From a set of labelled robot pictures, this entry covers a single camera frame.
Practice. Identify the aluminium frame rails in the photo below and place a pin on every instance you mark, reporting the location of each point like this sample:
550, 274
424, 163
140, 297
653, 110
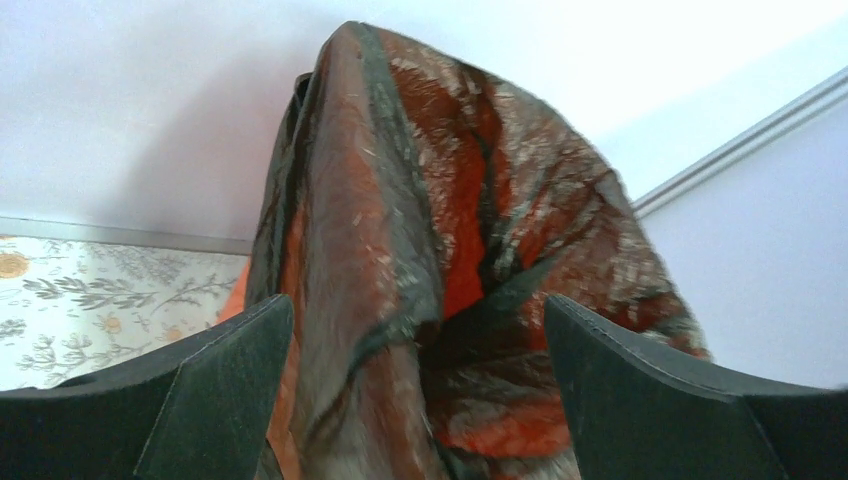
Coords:
808, 106

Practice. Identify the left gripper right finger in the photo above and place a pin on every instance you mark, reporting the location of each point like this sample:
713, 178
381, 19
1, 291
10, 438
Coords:
639, 409

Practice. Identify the floral patterned table mat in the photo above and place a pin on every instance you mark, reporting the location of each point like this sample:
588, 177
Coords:
69, 308

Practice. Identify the black plastic trash bag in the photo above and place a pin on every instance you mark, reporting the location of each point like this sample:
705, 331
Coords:
418, 212

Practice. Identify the orange plastic trash bin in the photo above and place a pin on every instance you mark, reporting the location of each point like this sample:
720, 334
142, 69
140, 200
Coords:
235, 302

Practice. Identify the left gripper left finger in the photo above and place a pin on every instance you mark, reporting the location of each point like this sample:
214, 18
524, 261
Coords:
198, 408

